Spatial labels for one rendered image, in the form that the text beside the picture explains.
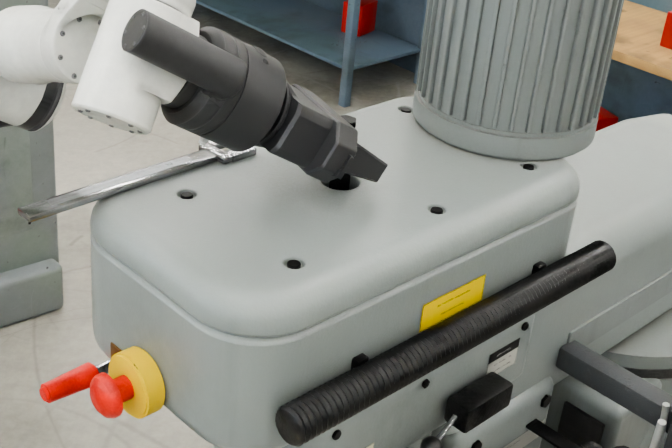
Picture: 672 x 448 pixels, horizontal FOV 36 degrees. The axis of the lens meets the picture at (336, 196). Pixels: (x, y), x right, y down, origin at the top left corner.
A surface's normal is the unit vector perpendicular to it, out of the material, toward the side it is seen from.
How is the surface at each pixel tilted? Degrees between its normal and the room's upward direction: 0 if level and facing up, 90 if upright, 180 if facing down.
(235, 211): 0
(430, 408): 90
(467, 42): 90
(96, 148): 0
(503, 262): 90
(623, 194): 0
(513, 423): 90
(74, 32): 73
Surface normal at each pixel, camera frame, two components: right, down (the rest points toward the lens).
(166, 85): 0.62, 0.10
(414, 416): 0.69, 0.39
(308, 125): 0.46, 0.45
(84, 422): 0.09, -0.88
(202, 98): -0.23, 0.17
